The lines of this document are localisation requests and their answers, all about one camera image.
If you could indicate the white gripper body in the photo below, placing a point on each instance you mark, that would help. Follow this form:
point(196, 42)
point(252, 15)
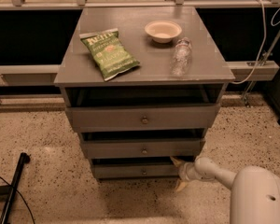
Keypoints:
point(185, 171)

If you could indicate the grey bottom drawer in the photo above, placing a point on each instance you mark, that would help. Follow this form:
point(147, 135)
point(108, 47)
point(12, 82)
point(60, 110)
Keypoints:
point(134, 171)

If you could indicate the grey drawer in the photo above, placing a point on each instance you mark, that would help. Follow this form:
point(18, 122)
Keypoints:
point(134, 171)
point(142, 148)
point(142, 117)

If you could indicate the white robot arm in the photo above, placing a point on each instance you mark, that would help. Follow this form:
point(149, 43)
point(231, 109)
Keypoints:
point(255, 191)

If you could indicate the grey middle drawer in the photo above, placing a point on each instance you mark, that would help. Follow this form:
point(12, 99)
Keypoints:
point(142, 148)

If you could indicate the grey top drawer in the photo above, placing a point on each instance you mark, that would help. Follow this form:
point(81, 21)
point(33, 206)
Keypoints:
point(142, 117)

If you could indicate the grey wooden drawer cabinet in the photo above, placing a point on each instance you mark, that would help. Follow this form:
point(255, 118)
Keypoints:
point(82, 85)

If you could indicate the clear plastic water bottle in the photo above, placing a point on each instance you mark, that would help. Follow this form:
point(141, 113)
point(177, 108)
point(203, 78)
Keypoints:
point(181, 58)

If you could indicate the white paper bowl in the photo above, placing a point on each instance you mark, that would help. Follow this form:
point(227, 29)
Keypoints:
point(163, 31)

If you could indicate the green chip bag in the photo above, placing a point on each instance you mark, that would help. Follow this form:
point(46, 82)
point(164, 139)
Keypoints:
point(109, 53)

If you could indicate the black stand leg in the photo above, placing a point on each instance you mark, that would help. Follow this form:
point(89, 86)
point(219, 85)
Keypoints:
point(8, 191)

